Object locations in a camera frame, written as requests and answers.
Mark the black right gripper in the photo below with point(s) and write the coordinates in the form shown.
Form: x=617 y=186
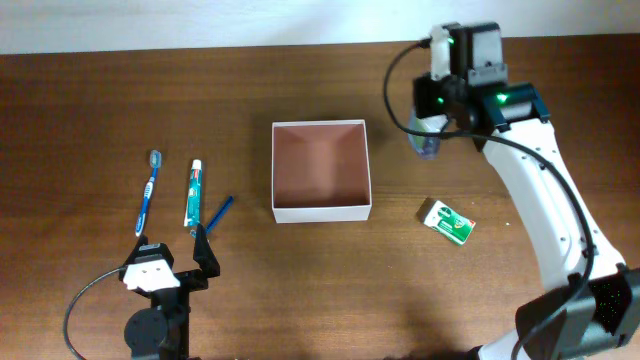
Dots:
x=426 y=105

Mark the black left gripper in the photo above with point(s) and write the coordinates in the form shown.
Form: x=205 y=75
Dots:
x=206 y=261

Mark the clear pump spray bottle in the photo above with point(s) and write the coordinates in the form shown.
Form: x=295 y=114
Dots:
x=427 y=148

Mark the green white Dettol soap box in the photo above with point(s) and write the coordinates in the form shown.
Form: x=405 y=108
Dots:
x=443 y=219

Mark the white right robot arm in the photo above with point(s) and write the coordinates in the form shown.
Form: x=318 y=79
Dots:
x=590 y=302

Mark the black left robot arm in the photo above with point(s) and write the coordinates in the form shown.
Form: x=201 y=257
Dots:
x=161 y=331

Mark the teal toothpaste tube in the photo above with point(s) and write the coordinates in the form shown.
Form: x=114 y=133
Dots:
x=192 y=211

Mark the blue disposable razor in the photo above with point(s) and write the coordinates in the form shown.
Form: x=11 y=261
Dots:
x=220 y=213

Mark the blue white toothbrush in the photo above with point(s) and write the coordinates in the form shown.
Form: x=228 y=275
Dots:
x=155 y=163

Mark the white cardboard box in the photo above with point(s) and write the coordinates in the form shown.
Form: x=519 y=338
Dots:
x=320 y=171

